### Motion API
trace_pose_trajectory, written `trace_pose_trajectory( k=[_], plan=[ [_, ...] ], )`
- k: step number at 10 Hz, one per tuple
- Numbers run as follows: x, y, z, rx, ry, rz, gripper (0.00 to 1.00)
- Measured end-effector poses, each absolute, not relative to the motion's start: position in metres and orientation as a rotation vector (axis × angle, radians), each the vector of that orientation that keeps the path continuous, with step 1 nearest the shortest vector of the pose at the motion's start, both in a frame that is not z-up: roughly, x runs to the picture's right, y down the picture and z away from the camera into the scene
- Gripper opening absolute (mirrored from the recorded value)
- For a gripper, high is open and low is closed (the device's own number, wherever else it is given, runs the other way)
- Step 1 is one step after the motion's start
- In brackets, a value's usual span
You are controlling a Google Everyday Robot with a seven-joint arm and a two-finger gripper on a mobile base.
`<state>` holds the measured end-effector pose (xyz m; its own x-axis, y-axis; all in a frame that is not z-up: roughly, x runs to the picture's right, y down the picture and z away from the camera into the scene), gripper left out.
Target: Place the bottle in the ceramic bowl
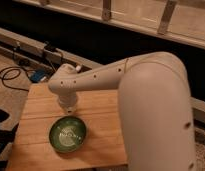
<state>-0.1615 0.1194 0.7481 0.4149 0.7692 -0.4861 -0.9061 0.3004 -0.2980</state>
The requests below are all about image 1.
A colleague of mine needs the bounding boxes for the blue box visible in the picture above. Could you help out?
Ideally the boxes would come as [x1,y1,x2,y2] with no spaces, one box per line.
[30,70,46,83]

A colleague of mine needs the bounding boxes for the black power adapter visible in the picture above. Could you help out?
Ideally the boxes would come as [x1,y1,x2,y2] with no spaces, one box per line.
[43,44,57,55]

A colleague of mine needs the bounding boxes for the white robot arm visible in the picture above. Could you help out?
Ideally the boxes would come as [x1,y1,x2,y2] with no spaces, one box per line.
[48,52,196,171]

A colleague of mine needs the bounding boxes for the black cable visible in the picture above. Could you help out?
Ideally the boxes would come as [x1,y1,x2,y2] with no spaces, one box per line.
[0,65,30,93]

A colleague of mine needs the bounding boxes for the green ceramic bowl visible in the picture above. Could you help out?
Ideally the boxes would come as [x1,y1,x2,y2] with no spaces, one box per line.
[48,116,87,153]

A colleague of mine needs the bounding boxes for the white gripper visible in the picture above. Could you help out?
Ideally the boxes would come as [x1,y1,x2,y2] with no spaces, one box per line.
[58,92,78,114]

